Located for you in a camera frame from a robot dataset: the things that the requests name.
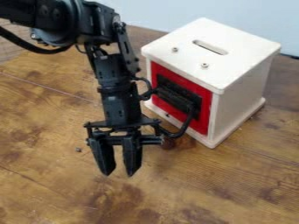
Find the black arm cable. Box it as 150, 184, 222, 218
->
132, 76, 155, 102

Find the red drawer front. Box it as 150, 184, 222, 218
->
151, 62, 213, 135

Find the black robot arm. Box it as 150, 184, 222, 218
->
0, 0, 163, 175

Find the white wooden box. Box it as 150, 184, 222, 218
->
142, 17, 281, 148

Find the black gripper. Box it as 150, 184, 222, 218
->
84, 82, 163, 176

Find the black metal drawer handle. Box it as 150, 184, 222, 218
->
145, 74, 202, 138

